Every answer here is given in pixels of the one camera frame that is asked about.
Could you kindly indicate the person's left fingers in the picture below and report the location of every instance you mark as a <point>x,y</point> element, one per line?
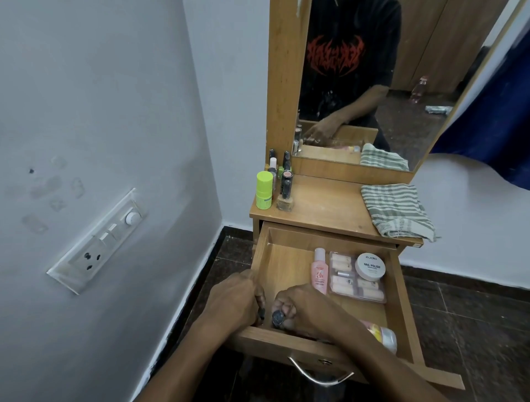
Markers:
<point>256,292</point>

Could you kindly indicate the pink-topped black nail polish bottle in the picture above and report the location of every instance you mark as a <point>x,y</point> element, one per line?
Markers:
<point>286,177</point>

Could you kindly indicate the person's left hand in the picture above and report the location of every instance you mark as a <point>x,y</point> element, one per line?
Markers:
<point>230,302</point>

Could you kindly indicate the white round jar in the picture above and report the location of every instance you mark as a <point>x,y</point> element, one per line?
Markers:
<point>370,266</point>

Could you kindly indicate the wooden dressing table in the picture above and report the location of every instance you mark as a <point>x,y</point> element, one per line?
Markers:
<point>327,203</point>

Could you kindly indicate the white wall switch panel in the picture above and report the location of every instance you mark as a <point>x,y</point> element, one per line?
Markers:
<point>97,244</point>

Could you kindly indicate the person's left forearm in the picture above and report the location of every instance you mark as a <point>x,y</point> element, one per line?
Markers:
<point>186,364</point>

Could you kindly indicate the clear pack of nail tips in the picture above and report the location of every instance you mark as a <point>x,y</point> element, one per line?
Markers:
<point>352,285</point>

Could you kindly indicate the person's right fingers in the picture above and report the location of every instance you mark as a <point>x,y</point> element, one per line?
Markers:
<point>287,304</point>

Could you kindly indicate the lime green bottle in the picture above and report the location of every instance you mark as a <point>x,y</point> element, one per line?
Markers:
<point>264,190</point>

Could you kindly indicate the wooden drawer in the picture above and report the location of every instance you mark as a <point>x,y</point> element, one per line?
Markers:
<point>285,265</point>

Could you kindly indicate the black nail polish cap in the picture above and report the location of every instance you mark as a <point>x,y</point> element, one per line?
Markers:
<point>261,315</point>

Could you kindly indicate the tall black nail polish bottle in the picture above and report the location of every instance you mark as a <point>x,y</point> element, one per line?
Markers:
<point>286,159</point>

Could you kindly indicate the person's right hand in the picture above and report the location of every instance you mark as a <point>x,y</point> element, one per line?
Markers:
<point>314,312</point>

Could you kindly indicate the dressing table mirror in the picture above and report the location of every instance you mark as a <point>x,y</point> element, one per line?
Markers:
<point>414,62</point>

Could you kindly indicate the dark nail polish bottle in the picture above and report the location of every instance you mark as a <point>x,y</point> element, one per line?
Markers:
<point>278,318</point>

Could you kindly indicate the person's right forearm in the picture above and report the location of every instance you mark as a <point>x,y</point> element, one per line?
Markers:
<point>385,368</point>

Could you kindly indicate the pink bottle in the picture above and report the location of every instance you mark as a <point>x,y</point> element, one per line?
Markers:
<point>319,271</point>

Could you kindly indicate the white-capped nail polish bottle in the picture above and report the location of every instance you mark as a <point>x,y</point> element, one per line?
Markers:
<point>273,167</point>

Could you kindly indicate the green striped cloth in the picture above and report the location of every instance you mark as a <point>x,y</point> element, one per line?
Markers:
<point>395,211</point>

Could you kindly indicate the white bottle with yellow label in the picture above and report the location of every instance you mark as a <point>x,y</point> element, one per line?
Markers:
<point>385,336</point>

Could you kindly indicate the blue curtain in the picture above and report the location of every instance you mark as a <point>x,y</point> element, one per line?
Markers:
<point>492,120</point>

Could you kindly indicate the clear black-capped nail polish bottle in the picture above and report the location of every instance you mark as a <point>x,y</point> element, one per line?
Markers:
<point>285,198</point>

